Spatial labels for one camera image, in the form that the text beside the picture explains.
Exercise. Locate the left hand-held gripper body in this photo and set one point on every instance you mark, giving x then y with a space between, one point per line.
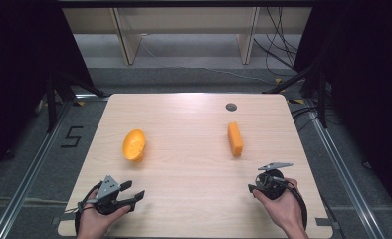
108 187

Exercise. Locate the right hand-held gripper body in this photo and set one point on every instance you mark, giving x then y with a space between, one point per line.
271 186

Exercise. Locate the person's right hand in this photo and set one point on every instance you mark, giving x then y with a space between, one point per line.
287 210

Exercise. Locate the person's left hand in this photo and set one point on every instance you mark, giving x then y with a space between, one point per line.
93 222

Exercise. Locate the orange perforated bowl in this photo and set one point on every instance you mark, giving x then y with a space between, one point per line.
133 146

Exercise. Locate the orange sponge block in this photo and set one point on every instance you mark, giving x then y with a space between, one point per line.
235 139

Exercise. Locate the grey tape strip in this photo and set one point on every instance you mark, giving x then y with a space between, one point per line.
326 222
56 221

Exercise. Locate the grey round table grommet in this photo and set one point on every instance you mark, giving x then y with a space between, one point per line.
231 107

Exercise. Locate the yellow black floor tape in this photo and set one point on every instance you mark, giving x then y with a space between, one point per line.
296 101
278 80
80 103

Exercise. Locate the black metal stand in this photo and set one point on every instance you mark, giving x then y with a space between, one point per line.
51 103
321 96

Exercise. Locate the black curtain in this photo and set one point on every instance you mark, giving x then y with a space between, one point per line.
15 83
369 83

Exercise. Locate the beige background desk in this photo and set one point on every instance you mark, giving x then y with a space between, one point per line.
190 20

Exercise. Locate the aluminium floor rail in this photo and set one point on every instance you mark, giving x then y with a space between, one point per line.
25 186
350 179

